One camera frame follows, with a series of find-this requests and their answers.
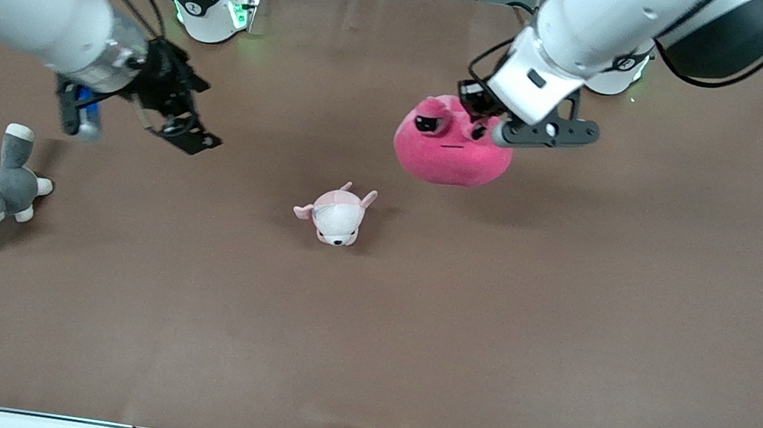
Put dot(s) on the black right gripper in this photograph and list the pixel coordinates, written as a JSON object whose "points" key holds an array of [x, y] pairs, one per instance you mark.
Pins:
{"points": [[163, 75]]}

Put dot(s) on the hot pink round plush toy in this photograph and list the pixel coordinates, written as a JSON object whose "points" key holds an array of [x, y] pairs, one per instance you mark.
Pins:
{"points": [[449, 160]]}

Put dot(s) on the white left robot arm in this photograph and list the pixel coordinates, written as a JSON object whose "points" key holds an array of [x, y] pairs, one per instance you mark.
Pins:
{"points": [[603, 21]]}

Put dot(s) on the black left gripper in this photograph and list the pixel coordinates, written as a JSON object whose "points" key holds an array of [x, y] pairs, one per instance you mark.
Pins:
{"points": [[473, 99]]}

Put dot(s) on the pale pink plush dog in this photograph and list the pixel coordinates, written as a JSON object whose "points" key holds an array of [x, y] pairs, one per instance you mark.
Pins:
{"points": [[336, 219]]}

